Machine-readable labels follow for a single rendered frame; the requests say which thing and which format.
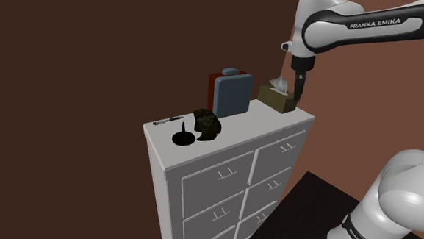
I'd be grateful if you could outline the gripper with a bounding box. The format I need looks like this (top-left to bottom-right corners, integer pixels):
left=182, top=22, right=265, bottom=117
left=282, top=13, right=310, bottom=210
left=290, top=54, right=316, bottom=104

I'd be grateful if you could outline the olive tissue box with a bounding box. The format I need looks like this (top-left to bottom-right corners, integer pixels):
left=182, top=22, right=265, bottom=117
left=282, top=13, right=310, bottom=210
left=256, top=76, right=296, bottom=115

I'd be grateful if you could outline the blue and red alarm clock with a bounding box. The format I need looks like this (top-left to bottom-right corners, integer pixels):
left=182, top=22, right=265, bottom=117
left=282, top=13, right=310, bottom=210
left=207, top=66, right=256, bottom=121

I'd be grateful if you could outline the dark green crumpled object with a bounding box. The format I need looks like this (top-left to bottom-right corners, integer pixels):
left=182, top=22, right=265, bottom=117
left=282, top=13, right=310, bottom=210
left=191, top=108, right=223, bottom=143

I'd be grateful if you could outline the white chest of drawers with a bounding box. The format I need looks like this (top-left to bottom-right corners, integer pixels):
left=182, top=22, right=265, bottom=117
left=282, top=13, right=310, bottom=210
left=137, top=93, right=317, bottom=239

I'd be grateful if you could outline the black round stand with spike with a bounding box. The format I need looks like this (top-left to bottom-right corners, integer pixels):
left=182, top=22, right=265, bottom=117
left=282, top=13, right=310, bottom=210
left=171, top=121, right=197, bottom=148

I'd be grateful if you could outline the black and silver pen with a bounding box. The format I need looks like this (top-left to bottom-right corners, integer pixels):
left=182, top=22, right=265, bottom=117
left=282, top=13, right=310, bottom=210
left=151, top=114, right=184, bottom=127

